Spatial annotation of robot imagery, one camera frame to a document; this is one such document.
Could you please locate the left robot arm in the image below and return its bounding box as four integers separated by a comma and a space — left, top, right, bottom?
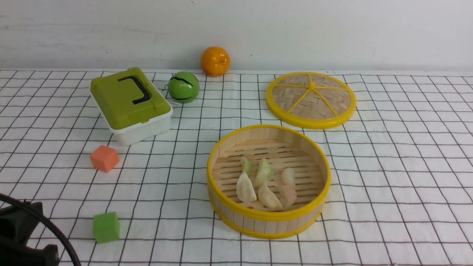
0, 206, 59, 266

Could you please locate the white dumpling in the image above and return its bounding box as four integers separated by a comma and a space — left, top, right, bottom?
258, 183, 283, 210
236, 172, 257, 203

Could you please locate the orange foam cube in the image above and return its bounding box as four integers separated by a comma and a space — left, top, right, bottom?
90, 145, 120, 173

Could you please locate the white grid tablecloth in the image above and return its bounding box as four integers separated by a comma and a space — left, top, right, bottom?
0, 70, 473, 266

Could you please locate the orange toy fruit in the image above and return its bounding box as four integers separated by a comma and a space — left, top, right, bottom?
200, 47, 231, 77

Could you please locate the green toy ball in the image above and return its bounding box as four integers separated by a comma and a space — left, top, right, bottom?
168, 71, 200, 104

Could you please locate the small green dumpling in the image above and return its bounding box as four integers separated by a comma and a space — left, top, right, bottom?
241, 157, 253, 176

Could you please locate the green lid white box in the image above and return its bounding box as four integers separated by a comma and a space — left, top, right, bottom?
90, 67, 173, 146

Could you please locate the woven bamboo steamer lid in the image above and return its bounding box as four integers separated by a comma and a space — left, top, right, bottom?
266, 71, 357, 130

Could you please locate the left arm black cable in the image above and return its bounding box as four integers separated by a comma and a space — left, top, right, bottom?
0, 193, 82, 266

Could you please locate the green foam cube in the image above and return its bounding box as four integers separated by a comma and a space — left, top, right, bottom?
92, 212, 120, 244

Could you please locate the large green dumpling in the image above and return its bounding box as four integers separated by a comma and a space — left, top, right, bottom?
253, 158, 274, 188

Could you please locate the bamboo steamer tray yellow rim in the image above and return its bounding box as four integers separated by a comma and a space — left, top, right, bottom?
207, 125, 331, 239

